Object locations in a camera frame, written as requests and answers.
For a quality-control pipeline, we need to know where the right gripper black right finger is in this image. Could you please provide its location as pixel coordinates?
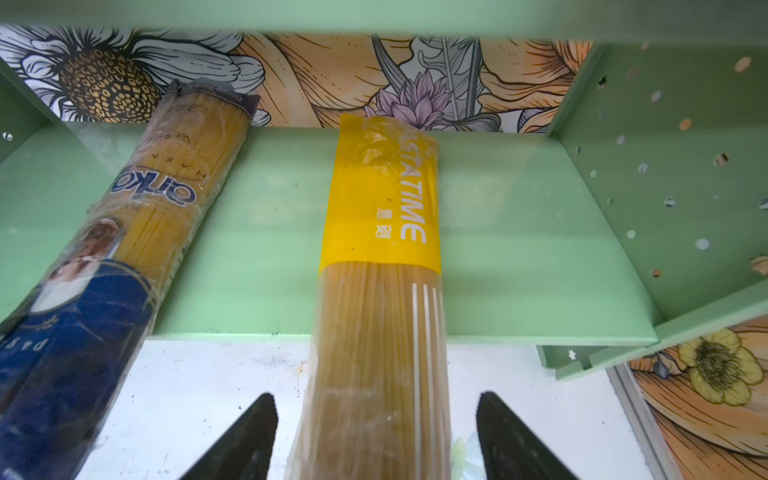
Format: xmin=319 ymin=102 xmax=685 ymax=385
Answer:
xmin=476 ymin=391 xmax=576 ymax=480

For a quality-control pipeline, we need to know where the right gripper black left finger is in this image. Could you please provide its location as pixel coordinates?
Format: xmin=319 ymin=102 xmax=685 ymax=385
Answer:
xmin=182 ymin=393 xmax=278 ymax=480

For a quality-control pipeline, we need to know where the yellow pasta bag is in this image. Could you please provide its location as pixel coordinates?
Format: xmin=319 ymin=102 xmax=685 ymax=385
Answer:
xmin=285 ymin=115 xmax=451 ymax=479

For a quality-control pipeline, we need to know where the blue and clear spaghetti bag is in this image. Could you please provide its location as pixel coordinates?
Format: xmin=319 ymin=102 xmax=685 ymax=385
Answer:
xmin=1 ymin=79 xmax=259 ymax=479

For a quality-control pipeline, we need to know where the green wooden shelf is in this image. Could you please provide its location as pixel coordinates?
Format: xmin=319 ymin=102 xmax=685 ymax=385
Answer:
xmin=1 ymin=1 xmax=767 ymax=380

